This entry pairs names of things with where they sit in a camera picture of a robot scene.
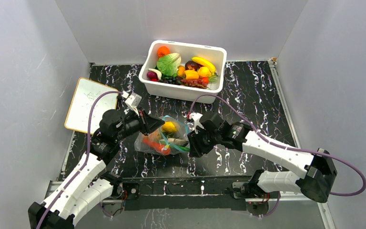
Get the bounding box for clear zip top bag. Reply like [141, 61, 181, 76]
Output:
[134, 115, 190, 156]

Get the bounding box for toy purple onion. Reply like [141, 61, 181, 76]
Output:
[146, 69, 163, 82]

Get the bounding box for toy red grapes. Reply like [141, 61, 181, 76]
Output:
[180, 79, 209, 89]

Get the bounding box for toy yellow pepper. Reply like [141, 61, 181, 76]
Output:
[183, 70, 199, 80]

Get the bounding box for toy green bean pod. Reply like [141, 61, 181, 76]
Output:
[169, 144, 190, 152]

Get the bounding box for white plastic food bin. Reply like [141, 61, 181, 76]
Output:
[139, 40, 227, 104]

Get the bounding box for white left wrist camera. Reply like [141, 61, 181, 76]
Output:
[122, 91, 142, 115]

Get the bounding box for toy pineapple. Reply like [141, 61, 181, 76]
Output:
[147, 130, 163, 143]

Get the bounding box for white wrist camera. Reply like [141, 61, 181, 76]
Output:
[122, 91, 142, 115]
[188, 113, 204, 134]

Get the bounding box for toy red tomato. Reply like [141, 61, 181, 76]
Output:
[142, 136, 171, 156]

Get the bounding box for toy grey fish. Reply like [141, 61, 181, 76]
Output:
[167, 138, 189, 147]

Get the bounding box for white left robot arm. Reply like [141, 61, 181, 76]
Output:
[28, 108, 165, 229]

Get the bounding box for toy green cabbage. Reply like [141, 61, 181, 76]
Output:
[156, 53, 182, 77]

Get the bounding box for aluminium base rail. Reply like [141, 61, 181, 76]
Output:
[42, 178, 329, 209]

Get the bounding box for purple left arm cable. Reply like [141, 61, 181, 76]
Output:
[35, 91, 130, 229]

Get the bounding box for white board wooden frame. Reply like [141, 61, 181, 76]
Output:
[64, 78, 118, 134]

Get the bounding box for toy yellow lemon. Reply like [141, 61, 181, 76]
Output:
[161, 122, 178, 134]

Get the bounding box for toy yellow pear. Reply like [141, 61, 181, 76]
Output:
[198, 66, 213, 78]

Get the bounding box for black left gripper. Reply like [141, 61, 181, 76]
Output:
[114, 106, 165, 142]

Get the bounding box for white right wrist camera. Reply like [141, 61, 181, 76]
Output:
[188, 113, 204, 134]

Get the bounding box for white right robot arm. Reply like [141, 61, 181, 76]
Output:
[188, 112, 337, 203]

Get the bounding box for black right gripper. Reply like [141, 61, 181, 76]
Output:
[188, 126, 221, 157]

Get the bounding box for toy yellow banana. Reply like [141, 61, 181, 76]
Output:
[192, 56, 216, 75]

